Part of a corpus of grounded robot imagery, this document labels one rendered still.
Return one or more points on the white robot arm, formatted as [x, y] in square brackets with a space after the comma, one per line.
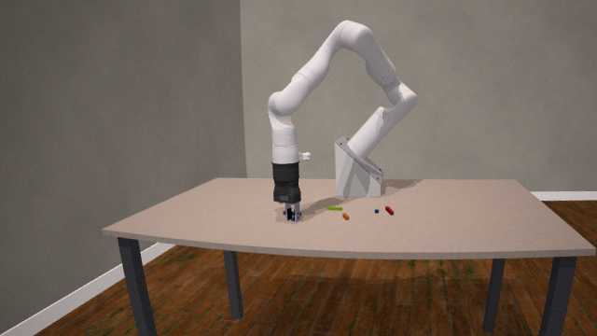
[359, 39]

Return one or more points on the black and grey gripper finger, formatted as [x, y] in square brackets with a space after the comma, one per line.
[288, 211]
[296, 211]

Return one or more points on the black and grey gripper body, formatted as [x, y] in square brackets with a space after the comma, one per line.
[285, 166]

